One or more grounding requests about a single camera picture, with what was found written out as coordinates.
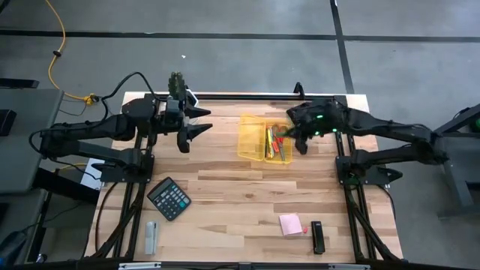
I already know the black desk device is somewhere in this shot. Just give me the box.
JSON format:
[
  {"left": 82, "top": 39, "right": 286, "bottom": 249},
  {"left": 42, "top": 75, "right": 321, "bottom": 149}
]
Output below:
[{"left": 0, "top": 108, "right": 18, "bottom": 138}]

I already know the grey side desk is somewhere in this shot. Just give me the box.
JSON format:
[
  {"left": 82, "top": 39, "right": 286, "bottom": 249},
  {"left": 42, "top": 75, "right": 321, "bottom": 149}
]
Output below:
[{"left": 0, "top": 88, "right": 64, "bottom": 194}]

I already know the tall green cactus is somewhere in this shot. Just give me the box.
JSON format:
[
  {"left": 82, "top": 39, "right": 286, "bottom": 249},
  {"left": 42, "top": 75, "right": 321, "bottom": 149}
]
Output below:
[{"left": 167, "top": 70, "right": 188, "bottom": 101}]

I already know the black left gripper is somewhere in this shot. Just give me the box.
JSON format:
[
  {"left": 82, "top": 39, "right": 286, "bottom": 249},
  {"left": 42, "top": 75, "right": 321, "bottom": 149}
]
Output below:
[{"left": 160, "top": 97, "right": 214, "bottom": 142}]

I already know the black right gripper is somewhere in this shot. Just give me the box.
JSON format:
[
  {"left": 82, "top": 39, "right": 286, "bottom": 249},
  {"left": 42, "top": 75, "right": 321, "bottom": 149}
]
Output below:
[{"left": 281, "top": 100, "right": 331, "bottom": 140}]

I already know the yellow transparent pencil case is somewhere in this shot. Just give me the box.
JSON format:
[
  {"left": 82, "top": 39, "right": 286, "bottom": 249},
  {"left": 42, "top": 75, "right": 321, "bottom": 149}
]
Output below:
[{"left": 237, "top": 112, "right": 295, "bottom": 165}]

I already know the yellow highlighter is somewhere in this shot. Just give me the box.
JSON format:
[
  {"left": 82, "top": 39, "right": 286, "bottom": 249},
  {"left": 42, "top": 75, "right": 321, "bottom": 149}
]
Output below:
[{"left": 265, "top": 126, "right": 273, "bottom": 159}]

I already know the yellow cable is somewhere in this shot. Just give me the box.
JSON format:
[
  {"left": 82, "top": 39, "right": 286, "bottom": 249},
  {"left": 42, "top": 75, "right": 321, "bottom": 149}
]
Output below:
[{"left": 43, "top": 0, "right": 99, "bottom": 105}]

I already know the grey metal stand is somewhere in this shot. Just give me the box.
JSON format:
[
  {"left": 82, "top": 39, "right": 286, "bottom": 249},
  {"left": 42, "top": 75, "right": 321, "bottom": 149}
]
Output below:
[{"left": 433, "top": 103, "right": 480, "bottom": 219}]

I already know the black desk calculator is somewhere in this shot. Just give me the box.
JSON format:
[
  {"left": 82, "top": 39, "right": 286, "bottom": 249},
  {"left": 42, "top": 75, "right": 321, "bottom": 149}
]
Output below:
[{"left": 146, "top": 176, "right": 192, "bottom": 222}]

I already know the right gripper black hook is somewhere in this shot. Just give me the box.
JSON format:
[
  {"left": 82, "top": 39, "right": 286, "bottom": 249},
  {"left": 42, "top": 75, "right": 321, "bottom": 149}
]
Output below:
[{"left": 295, "top": 133, "right": 311, "bottom": 155}]

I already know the white paper sheet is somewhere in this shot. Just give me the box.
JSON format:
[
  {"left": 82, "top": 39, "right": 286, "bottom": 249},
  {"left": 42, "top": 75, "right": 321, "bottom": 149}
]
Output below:
[{"left": 80, "top": 160, "right": 105, "bottom": 191}]

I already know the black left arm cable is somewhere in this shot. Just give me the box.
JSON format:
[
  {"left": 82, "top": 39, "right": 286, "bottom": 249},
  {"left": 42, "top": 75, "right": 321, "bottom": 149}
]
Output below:
[{"left": 100, "top": 71, "right": 156, "bottom": 121}]

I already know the silver metal bracket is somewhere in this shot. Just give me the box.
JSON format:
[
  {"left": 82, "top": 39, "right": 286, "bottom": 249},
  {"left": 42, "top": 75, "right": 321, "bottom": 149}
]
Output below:
[
  {"left": 118, "top": 261, "right": 162, "bottom": 270},
  {"left": 328, "top": 263, "right": 371, "bottom": 270}
]

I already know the grey stapler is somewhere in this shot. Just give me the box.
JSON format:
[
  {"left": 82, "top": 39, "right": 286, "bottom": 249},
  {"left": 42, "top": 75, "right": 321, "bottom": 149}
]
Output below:
[{"left": 144, "top": 220, "right": 160, "bottom": 256}]

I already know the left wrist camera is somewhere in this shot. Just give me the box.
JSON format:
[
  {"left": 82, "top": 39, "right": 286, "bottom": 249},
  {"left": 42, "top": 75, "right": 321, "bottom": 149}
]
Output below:
[{"left": 166, "top": 97, "right": 182, "bottom": 118}]

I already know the black flat bar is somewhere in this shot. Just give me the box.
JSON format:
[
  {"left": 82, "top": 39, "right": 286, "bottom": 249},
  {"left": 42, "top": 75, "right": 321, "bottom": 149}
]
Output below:
[{"left": 0, "top": 77, "right": 41, "bottom": 90}]

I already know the gripper black hook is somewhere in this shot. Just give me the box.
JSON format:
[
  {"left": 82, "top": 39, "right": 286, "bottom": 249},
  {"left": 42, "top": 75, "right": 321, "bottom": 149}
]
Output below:
[
  {"left": 176, "top": 129, "right": 191, "bottom": 154},
  {"left": 295, "top": 133, "right": 311, "bottom": 155}
]

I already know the pink sticky note pad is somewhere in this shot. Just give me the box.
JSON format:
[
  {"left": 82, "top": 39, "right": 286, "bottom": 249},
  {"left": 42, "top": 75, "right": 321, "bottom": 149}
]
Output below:
[{"left": 278, "top": 213, "right": 304, "bottom": 237}]

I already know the black stapler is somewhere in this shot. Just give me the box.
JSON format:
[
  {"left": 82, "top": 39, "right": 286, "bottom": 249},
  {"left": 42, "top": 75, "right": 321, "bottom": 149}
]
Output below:
[{"left": 310, "top": 220, "right": 326, "bottom": 256}]

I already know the left gripper black hook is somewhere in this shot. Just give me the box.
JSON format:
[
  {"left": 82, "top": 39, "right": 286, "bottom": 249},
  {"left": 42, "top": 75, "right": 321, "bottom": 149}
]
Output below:
[{"left": 176, "top": 129, "right": 191, "bottom": 154}]

